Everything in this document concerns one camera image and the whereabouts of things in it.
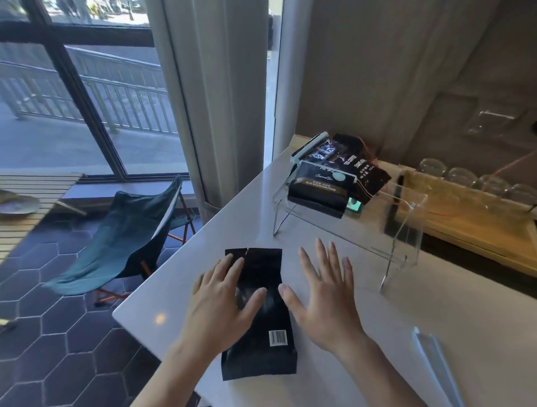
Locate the person's right hand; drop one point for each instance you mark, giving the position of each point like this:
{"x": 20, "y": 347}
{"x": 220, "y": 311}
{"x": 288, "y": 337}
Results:
{"x": 329, "y": 310}

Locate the plain black coffee bag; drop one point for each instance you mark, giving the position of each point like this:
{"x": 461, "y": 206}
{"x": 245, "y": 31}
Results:
{"x": 268, "y": 352}

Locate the person's right thumb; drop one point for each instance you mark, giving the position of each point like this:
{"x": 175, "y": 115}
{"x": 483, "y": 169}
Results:
{"x": 291, "y": 302}

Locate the person's right little finger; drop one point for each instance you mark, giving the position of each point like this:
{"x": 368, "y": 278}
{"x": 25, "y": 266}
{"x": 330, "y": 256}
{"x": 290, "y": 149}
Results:
{"x": 348, "y": 274}

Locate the black coffee bag white print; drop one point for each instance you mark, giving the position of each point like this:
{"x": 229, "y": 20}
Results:
{"x": 367, "y": 174}

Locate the person's left forearm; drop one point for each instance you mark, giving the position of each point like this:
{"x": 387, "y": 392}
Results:
{"x": 176, "y": 375}

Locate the black window frame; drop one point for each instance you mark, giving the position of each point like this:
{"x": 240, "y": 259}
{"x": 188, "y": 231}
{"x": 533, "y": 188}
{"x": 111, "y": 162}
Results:
{"x": 58, "y": 33}

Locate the wooden tray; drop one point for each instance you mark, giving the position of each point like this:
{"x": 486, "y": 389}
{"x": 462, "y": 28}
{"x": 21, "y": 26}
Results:
{"x": 465, "y": 218}

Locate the person's right forearm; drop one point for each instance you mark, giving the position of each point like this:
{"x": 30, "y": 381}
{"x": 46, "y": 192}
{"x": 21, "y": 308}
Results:
{"x": 377, "y": 377}

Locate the light grey curtain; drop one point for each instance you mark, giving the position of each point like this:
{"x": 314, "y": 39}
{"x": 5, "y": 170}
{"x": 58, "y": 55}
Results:
{"x": 214, "y": 96}

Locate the small device with green screen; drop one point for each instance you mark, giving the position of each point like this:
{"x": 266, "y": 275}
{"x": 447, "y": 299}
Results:
{"x": 355, "y": 207}

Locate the person's left thumb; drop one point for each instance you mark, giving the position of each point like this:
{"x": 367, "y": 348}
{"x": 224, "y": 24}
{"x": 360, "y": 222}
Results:
{"x": 254, "y": 304}

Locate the green fabric folding chair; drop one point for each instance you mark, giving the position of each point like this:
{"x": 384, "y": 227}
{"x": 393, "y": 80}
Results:
{"x": 126, "y": 239}

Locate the white paper sheets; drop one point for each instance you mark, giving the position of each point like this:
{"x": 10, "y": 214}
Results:
{"x": 436, "y": 364}

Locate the person's left middle finger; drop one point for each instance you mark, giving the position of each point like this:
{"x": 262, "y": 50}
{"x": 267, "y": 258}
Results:
{"x": 223, "y": 270}

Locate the person's left hand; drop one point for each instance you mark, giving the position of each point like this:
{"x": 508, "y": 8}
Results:
{"x": 212, "y": 310}

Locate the person's right middle finger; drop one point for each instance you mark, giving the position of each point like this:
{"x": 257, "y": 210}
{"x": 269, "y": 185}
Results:
{"x": 322, "y": 262}

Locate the clear drinking glass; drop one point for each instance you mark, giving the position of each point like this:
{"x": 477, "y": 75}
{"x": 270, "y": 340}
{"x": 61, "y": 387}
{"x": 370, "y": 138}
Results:
{"x": 433, "y": 167}
{"x": 494, "y": 185}
{"x": 523, "y": 194}
{"x": 462, "y": 177}

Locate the round plate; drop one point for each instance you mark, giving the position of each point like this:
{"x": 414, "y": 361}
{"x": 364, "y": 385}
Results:
{"x": 16, "y": 203}

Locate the metal railing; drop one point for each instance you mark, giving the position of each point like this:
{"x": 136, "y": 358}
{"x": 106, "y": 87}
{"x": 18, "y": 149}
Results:
{"x": 126, "y": 98}

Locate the person's left little finger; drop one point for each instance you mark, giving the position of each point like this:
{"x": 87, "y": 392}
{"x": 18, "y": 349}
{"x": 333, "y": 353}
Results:
{"x": 198, "y": 286}

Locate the clear acrylic stand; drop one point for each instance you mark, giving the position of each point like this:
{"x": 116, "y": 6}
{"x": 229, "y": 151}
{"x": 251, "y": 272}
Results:
{"x": 402, "y": 247}

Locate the black coffee bag gold label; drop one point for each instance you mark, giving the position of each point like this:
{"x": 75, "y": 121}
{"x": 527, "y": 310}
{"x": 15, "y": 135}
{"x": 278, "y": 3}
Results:
{"x": 319, "y": 191}

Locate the wooden slatted table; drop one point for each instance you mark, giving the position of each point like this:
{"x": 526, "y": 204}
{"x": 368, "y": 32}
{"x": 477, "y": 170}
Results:
{"x": 25, "y": 228}

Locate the white bag sealer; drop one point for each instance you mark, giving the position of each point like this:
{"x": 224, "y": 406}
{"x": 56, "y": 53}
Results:
{"x": 310, "y": 146}

